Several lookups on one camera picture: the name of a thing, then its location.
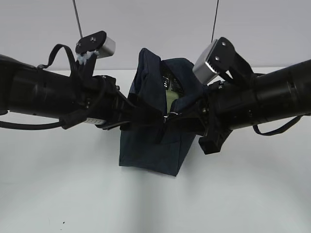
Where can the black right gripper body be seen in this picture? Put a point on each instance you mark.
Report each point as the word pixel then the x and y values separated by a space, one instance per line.
pixel 213 132

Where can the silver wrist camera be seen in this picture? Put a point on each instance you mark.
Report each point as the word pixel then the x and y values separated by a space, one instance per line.
pixel 99 42
pixel 218 58

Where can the dark blue lunch bag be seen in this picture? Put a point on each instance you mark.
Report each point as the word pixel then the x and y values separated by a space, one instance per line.
pixel 153 77

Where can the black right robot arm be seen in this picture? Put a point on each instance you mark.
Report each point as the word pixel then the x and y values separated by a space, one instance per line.
pixel 271 104

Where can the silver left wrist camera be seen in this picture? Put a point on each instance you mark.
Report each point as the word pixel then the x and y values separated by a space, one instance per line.
pixel 99 42

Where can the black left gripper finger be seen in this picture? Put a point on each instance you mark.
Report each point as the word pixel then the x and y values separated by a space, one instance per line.
pixel 136 109
pixel 131 132

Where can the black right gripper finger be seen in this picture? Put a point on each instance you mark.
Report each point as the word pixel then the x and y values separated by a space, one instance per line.
pixel 187 121

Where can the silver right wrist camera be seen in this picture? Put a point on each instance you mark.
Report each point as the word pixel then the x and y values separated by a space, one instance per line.
pixel 218 58

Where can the green lid glass container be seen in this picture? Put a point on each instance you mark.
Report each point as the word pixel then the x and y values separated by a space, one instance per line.
pixel 171 96

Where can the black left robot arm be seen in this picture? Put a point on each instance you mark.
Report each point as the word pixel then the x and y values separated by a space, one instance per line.
pixel 69 100

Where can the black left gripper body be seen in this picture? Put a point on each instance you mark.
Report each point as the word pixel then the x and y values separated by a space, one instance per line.
pixel 107 107

